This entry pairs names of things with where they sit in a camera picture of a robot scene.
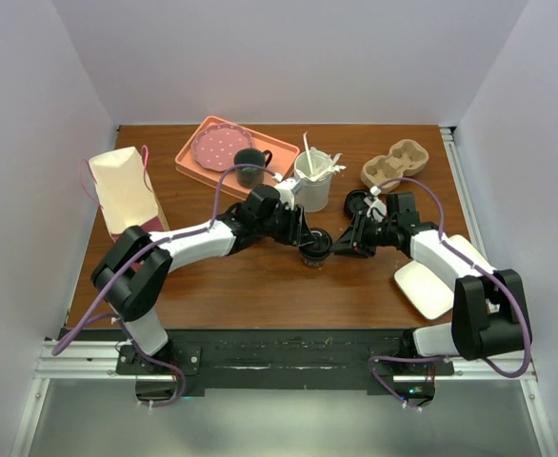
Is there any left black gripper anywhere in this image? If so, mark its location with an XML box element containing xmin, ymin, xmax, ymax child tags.
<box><xmin>256</xmin><ymin>207</ymin><xmax>310</xmax><ymax>252</ymax></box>

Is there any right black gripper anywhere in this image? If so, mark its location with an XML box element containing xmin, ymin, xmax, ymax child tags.
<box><xmin>330</xmin><ymin>211</ymin><xmax>396</xmax><ymax>259</ymax></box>

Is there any black cup lid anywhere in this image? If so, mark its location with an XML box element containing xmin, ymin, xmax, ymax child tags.
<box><xmin>299</xmin><ymin>228</ymin><xmax>333</xmax><ymax>257</ymax></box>

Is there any cream and pink paper bag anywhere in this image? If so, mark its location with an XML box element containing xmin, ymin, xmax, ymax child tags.
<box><xmin>79</xmin><ymin>146</ymin><xmax>169</xmax><ymax>240</ymax></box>

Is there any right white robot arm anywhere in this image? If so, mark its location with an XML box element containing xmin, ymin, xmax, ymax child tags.
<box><xmin>330</xmin><ymin>192</ymin><xmax>532</xmax><ymax>374</ymax></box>

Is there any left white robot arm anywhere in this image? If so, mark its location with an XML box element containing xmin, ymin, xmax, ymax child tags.
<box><xmin>91</xmin><ymin>184</ymin><xmax>318</xmax><ymax>373</ymax></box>

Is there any white cylindrical container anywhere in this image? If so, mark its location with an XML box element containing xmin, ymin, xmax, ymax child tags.
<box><xmin>293</xmin><ymin>148</ymin><xmax>332</xmax><ymax>212</ymax></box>

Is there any dark green mug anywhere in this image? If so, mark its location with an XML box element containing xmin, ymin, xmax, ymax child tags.
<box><xmin>233</xmin><ymin>148</ymin><xmax>273</xmax><ymax>189</ymax></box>

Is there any pink plastic tray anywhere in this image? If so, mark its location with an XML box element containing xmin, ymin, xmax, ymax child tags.
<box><xmin>175</xmin><ymin>116</ymin><xmax>300</xmax><ymax>199</ymax></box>

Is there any white square plate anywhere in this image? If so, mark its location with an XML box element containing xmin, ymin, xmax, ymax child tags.
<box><xmin>394</xmin><ymin>229</ymin><xmax>495</xmax><ymax>321</ymax></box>

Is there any white wrapped straw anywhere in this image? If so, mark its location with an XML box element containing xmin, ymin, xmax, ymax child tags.
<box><xmin>303</xmin><ymin>131</ymin><xmax>317</xmax><ymax>182</ymax></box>

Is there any brown cardboard cup carrier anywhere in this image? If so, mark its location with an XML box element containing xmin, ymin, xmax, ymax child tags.
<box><xmin>360</xmin><ymin>139</ymin><xmax>429</xmax><ymax>193</ymax></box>

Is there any pink polka dot plate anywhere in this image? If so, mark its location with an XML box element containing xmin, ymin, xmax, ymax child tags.
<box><xmin>191</xmin><ymin>123</ymin><xmax>253</xmax><ymax>172</ymax></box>

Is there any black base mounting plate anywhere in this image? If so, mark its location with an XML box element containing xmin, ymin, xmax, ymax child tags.
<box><xmin>116</xmin><ymin>328</ymin><xmax>451</xmax><ymax>399</ymax></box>

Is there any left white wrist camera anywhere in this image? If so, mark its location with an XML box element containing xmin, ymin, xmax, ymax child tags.
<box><xmin>274</xmin><ymin>177</ymin><xmax>304</xmax><ymax>209</ymax></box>

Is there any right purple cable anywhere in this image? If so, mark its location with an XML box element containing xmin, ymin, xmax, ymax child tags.
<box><xmin>371</xmin><ymin>176</ymin><xmax>533</xmax><ymax>377</ymax></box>

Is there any purple cable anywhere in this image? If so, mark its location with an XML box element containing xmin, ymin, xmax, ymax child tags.
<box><xmin>371</xmin><ymin>176</ymin><xmax>533</xmax><ymax>377</ymax></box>
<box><xmin>50</xmin><ymin>164</ymin><xmax>280</xmax><ymax>358</ymax></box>

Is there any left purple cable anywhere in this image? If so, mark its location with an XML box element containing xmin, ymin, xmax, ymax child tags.
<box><xmin>50</xmin><ymin>164</ymin><xmax>280</xmax><ymax>358</ymax></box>

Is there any aluminium frame rail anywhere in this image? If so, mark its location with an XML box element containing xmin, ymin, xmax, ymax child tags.
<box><xmin>439</xmin><ymin>127</ymin><xmax>476</xmax><ymax>239</ymax></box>

